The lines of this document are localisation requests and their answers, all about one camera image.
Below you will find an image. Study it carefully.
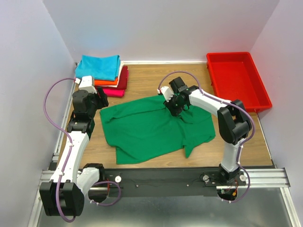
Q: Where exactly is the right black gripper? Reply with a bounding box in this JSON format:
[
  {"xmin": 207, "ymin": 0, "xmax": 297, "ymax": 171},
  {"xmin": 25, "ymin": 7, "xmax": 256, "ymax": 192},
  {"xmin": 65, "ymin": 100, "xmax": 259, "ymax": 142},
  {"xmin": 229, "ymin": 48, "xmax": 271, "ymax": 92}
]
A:
[{"xmin": 162, "ymin": 94, "xmax": 185, "ymax": 117}]

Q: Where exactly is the green t shirt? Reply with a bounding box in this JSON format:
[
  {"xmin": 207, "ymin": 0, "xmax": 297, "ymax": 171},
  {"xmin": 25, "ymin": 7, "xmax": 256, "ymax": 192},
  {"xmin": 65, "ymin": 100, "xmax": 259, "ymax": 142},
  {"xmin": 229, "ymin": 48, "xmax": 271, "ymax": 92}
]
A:
[{"xmin": 100, "ymin": 96, "xmax": 216, "ymax": 165}]

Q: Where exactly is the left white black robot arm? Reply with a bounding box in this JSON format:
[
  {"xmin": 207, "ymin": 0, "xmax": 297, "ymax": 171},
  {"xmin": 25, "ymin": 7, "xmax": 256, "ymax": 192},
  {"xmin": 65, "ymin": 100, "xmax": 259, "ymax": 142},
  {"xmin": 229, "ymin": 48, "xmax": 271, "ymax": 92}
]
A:
[{"xmin": 39, "ymin": 87, "xmax": 108, "ymax": 217}]

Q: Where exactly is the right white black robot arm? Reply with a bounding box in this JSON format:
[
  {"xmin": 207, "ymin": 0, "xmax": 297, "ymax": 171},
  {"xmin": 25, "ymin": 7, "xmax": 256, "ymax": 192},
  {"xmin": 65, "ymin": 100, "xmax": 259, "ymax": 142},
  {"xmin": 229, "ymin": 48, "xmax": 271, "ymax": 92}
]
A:
[{"xmin": 158, "ymin": 77, "xmax": 253, "ymax": 185}]

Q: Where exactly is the folded pink t shirt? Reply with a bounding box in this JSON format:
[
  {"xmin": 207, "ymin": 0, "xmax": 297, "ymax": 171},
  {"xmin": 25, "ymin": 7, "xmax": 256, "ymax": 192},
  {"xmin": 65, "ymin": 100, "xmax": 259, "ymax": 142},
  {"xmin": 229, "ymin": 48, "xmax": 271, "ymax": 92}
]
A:
[{"xmin": 103, "ymin": 88, "xmax": 125, "ymax": 98}]

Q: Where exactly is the folded orange t shirt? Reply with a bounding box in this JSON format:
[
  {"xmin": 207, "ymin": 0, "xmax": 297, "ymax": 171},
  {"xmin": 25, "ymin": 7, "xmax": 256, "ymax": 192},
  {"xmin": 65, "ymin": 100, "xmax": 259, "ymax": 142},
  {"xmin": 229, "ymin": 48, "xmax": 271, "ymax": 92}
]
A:
[{"xmin": 95, "ymin": 77, "xmax": 119, "ymax": 87}]

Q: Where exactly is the folded dark red t shirt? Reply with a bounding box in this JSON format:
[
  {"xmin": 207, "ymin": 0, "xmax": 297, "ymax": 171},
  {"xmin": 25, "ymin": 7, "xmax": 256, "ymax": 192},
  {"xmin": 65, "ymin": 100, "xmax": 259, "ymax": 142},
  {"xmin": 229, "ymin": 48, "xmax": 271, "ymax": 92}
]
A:
[{"xmin": 114, "ymin": 66, "xmax": 129, "ymax": 90}]

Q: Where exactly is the folded cyan t shirt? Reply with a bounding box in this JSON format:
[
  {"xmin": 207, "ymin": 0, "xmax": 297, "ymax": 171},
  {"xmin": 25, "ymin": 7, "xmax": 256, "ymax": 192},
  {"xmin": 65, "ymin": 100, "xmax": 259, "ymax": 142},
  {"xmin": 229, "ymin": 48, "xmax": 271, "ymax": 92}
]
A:
[{"xmin": 75, "ymin": 55, "xmax": 121, "ymax": 81}]

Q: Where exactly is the folded white t shirt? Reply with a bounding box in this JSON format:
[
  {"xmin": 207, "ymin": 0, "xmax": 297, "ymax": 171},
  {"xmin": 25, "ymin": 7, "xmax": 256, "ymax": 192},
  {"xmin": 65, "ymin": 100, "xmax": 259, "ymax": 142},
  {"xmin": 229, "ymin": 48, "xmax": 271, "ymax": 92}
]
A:
[{"xmin": 117, "ymin": 61, "xmax": 124, "ymax": 79}]

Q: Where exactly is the red plastic bin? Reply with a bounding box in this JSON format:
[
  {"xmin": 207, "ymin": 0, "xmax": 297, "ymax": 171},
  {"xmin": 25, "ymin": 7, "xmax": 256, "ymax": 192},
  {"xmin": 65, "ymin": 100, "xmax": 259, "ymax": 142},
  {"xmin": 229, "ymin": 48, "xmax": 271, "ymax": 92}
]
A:
[{"xmin": 206, "ymin": 52, "xmax": 272, "ymax": 113}]

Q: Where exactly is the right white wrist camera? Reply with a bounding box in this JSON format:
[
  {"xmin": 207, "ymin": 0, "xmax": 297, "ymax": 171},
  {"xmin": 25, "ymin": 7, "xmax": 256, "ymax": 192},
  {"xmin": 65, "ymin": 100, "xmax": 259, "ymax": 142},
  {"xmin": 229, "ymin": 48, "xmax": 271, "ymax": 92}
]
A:
[{"xmin": 157, "ymin": 86, "xmax": 176, "ymax": 103}]

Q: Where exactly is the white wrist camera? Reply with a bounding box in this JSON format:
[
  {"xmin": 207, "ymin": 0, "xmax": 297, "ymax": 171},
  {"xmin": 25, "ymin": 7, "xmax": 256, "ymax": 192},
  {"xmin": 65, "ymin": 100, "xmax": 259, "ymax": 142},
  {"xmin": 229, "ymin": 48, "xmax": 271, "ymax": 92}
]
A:
[
  {"xmin": 75, "ymin": 76, "xmax": 97, "ymax": 94},
  {"xmin": 157, "ymin": 86, "xmax": 176, "ymax": 103}
]

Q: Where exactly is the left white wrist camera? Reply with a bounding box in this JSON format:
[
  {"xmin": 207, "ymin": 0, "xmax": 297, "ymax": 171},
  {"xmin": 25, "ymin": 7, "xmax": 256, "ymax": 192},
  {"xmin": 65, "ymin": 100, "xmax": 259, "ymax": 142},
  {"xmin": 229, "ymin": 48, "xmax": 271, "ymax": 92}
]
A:
[{"xmin": 75, "ymin": 76, "xmax": 97, "ymax": 94}]

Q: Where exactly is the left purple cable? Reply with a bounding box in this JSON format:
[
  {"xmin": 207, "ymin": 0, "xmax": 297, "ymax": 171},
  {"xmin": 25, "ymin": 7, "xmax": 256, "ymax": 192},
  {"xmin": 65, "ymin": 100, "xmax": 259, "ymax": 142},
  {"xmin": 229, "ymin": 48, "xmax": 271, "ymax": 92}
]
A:
[{"xmin": 42, "ymin": 77, "xmax": 122, "ymax": 223}]

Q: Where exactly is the purple cable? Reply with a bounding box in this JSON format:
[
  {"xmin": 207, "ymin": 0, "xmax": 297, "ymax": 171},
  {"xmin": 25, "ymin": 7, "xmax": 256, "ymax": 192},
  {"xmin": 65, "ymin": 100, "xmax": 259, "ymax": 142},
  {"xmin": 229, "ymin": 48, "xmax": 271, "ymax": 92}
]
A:
[
  {"xmin": 158, "ymin": 71, "xmax": 255, "ymax": 204},
  {"xmin": 42, "ymin": 77, "xmax": 122, "ymax": 223}
]

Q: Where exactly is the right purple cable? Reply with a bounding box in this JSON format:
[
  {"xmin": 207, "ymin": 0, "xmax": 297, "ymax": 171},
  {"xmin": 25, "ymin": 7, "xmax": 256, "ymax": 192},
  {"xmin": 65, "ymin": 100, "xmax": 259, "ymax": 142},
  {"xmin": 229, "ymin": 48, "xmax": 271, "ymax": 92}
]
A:
[{"xmin": 158, "ymin": 71, "xmax": 255, "ymax": 204}]

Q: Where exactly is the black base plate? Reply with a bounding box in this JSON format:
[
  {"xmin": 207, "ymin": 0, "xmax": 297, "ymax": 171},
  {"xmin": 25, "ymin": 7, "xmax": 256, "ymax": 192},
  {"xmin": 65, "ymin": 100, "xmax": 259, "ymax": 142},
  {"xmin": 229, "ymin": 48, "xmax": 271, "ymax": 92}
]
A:
[{"xmin": 88, "ymin": 166, "xmax": 247, "ymax": 203}]

